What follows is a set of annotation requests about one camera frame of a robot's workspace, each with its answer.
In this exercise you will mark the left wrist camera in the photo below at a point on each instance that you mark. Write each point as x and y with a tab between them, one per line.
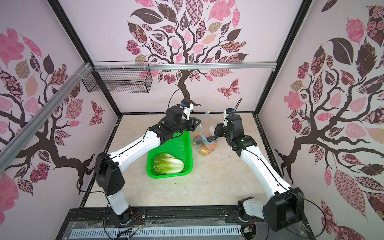
187	108

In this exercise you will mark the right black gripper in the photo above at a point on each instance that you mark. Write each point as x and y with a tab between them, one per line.
220	127

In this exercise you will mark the white slotted cable duct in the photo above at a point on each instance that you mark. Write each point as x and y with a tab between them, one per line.
154	232

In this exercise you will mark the aluminium rail back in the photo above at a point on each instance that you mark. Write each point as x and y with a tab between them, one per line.
199	66

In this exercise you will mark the napa cabbage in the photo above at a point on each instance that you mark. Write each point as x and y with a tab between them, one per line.
165	164

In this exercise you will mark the orange small pumpkin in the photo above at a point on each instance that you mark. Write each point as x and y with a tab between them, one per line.
204	150

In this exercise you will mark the aluminium rail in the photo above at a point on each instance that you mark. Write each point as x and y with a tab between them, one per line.
199	66
11	150

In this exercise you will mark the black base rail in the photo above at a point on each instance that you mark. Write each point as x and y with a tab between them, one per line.
181	216

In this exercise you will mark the clear zip top bag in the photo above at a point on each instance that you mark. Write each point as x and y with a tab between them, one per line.
205	129

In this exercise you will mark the black wire wall basket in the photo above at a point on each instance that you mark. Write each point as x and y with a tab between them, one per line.
119	77

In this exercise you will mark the orange carrot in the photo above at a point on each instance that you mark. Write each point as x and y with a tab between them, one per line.
213	145

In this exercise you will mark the green plastic basket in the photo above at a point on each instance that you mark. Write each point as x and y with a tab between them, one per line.
180	147

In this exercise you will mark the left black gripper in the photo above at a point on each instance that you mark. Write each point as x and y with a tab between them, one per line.
192	125

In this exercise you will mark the dark green cucumber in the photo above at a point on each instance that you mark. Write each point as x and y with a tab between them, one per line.
211	139

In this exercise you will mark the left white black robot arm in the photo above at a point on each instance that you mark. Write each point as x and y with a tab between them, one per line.
109	168

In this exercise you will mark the aluminium rail left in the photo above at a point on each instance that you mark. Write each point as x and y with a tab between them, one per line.
11	150

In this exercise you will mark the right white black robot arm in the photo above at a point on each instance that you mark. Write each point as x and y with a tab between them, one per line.
285	206

